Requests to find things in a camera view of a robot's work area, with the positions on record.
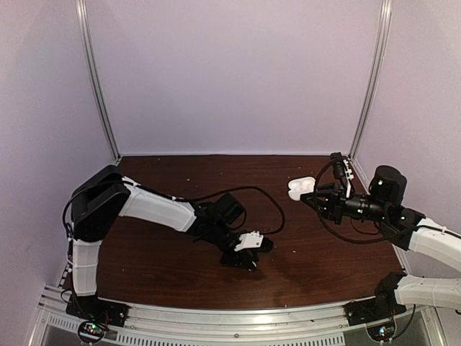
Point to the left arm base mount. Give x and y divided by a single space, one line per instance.
95 309

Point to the left circuit board with leds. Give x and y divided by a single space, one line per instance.
90 332

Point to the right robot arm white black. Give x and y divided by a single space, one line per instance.
405 228

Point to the right circuit board with leds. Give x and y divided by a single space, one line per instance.
381 333

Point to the circuit board with leds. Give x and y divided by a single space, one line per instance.
381 333
90 332

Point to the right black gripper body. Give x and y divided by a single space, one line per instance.
338 200

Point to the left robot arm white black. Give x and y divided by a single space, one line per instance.
108 195

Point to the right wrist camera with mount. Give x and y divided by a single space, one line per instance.
343 172

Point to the left aluminium frame post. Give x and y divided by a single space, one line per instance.
91 63

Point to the right aluminium frame post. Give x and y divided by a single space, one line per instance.
381 43

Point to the white charging case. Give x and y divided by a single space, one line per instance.
300 186

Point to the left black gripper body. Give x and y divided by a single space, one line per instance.
226 259

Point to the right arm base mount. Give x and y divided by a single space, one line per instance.
369 310

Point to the aluminium frame post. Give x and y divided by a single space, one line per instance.
91 63
381 43

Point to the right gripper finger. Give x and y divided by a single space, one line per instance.
320 205
326 189

